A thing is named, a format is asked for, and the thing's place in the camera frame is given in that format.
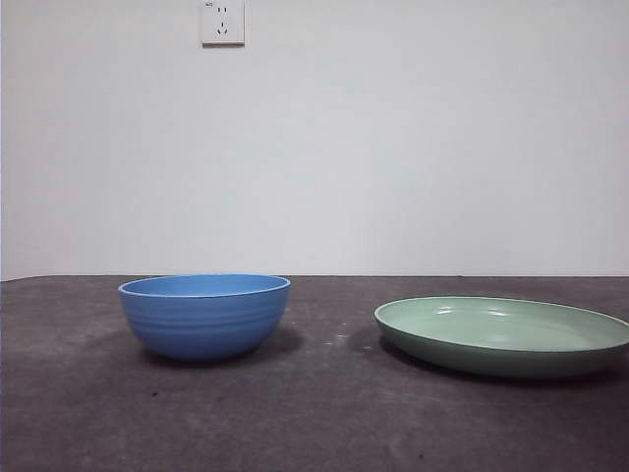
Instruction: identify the green round plate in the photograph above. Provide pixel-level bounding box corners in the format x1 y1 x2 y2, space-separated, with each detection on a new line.
372 295 629 380

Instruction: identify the white wall socket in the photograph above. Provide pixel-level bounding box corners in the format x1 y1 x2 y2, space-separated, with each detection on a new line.
200 0 246 49

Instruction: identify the blue ribbed bowl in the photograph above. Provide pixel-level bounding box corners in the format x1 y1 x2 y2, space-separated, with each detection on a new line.
117 273 292 365

